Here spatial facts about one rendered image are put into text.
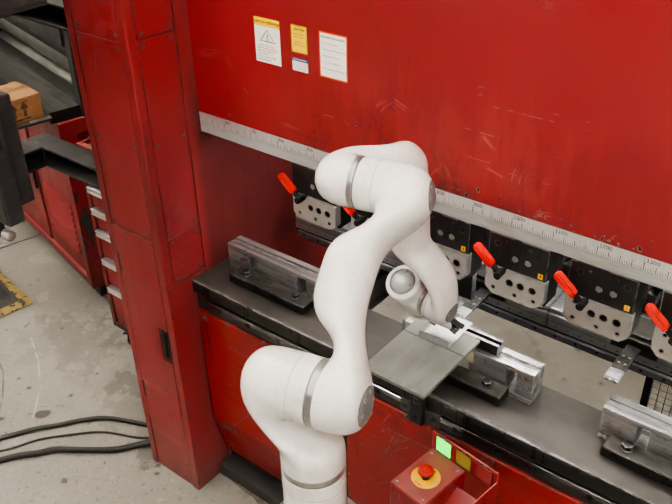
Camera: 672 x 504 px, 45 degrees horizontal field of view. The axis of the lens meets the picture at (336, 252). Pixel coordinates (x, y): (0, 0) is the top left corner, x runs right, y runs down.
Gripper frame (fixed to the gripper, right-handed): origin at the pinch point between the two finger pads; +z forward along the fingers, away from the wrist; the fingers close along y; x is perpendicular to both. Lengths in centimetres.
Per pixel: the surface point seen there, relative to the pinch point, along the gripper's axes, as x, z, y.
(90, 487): 99, 52, 118
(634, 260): -23, -26, -43
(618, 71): -48, -56, -33
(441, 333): 2.6, 1.9, 0.3
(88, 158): 0, -23, 121
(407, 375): 16.9, -9.8, -1.7
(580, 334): -15.4, 25.4, -25.6
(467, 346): 3.0, 1.9, -7.6
